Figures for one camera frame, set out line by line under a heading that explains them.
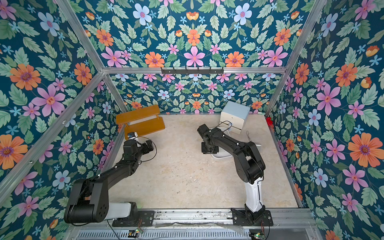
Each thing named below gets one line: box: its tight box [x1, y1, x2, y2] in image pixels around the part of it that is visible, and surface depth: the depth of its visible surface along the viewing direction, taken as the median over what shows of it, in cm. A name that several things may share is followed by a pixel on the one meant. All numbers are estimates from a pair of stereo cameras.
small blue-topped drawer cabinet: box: [219, 100, 251, 135], surface depth 103 cm
